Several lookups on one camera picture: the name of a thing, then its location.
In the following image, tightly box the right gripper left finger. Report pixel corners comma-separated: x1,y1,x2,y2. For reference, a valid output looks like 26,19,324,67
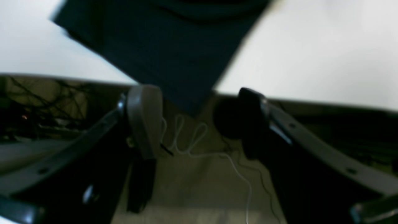
1,85,163,224

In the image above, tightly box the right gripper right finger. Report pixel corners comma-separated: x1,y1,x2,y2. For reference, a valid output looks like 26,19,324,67
238,88,397,224

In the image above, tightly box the black T-shirt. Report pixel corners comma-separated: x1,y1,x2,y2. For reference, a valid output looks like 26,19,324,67
53,0,271,115

